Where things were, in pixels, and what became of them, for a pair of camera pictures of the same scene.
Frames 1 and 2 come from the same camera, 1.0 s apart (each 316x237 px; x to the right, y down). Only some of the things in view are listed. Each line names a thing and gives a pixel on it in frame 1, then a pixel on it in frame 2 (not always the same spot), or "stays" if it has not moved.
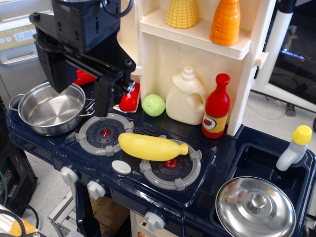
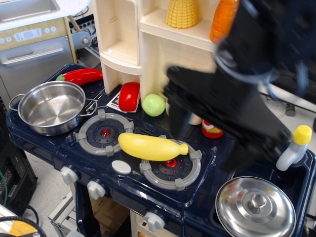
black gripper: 107,61 to 241,106
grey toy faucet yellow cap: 301,136 stays
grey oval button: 121,167 stays
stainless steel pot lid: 251,206 stays
